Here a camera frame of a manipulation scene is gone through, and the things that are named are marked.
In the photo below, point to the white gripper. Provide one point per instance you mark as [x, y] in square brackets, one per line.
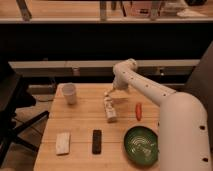
[118, 84]

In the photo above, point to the white plastic bottle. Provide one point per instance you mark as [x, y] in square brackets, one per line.
[109, 109]

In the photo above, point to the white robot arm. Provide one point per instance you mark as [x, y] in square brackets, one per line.
[183, 138]

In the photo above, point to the red chili pepper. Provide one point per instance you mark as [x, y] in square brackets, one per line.
[138, 111]

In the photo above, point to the white paper cup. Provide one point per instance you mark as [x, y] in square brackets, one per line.
[69, 93]

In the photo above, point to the black remote control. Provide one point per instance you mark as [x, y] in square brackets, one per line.
[96, 141]

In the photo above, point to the green ribbed bowl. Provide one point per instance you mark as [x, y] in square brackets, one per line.
[141, 146]

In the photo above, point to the dark chair right edge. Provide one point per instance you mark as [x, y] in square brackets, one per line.
[200, 82]

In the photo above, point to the black office chair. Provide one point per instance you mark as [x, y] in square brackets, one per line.
[13, 95]

